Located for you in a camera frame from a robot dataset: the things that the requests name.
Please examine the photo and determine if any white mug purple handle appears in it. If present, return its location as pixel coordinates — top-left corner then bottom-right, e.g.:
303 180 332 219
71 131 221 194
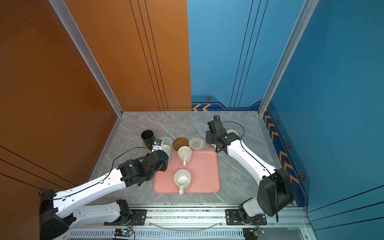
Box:
227 129 239 137

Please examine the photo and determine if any white mug blue handle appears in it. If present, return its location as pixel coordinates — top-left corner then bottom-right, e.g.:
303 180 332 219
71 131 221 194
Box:
162 145 172 162

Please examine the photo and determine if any black mug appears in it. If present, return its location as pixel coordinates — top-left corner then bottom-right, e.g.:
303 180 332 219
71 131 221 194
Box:
141 130 156 149

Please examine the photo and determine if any grey round patterned coaster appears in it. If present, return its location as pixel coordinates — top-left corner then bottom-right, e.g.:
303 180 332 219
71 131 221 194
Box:
161 137 173 147

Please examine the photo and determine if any cream white mug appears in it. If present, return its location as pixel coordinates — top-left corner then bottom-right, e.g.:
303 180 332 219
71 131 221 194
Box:
178 146 192 167

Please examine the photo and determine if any woven orange round coaster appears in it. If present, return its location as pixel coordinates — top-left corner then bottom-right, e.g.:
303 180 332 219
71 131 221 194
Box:
142 142 151 149

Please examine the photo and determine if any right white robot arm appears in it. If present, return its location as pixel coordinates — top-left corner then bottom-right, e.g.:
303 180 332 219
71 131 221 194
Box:
206 116 295 225

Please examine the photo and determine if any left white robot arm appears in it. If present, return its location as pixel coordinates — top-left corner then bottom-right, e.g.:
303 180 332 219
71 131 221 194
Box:
39 150 169 240

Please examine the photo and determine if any white patterned round coaster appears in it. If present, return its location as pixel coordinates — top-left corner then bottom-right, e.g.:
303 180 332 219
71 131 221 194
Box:
189 138 205 151

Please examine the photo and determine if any plain brown round coaster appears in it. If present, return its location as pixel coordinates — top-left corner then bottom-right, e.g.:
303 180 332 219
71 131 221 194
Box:
173 137 189 151

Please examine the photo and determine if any pink rectangular tray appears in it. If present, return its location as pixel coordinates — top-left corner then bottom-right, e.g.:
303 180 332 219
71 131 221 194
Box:
153 151 221 195

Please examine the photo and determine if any left green circuit board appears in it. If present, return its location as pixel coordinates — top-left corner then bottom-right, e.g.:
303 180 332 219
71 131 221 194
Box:
114 228 135 240

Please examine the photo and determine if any right circuit board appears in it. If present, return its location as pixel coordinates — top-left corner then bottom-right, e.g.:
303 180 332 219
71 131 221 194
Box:
243 228 265 240

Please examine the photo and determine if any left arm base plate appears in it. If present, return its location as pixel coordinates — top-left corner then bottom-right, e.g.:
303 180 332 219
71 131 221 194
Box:
104 209 147 227

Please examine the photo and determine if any aluminium front rail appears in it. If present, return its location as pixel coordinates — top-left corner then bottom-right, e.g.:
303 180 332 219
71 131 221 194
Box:
70 205 312 231

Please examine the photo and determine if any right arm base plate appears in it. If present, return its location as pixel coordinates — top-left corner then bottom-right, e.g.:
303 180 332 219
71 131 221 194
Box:
225 209 268 226

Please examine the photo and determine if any right aluminium corner post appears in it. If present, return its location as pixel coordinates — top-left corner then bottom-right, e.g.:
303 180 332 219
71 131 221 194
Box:
258 0 319 117

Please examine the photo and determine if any aluminium corner post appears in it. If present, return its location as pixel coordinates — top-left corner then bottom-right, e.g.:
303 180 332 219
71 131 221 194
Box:
49 0 123 117
258 0 319 117

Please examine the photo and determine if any left aluminium corner post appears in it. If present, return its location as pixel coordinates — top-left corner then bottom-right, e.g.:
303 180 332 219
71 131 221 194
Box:
49 0 123 117

